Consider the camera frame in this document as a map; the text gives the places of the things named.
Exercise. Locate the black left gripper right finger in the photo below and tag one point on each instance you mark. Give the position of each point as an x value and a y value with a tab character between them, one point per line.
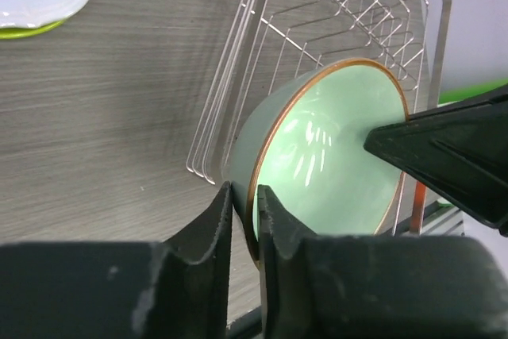
374	286

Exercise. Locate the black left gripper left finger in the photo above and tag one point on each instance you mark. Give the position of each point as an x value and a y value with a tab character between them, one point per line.
177	288

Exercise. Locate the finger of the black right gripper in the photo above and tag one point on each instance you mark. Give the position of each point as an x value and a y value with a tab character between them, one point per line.
459	151

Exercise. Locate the mint green ceramic bowl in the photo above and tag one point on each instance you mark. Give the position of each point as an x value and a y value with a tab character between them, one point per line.
306	142

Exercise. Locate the lime green plate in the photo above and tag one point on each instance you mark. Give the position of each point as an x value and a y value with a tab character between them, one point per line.
18	33

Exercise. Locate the orange ceramic mug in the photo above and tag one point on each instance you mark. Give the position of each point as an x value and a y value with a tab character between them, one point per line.
418	210

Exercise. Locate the aluminium rail profile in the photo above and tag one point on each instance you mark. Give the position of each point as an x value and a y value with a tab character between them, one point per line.
442	218

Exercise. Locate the metal wire dish rack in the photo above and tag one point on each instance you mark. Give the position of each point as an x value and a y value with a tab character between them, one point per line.
271	42

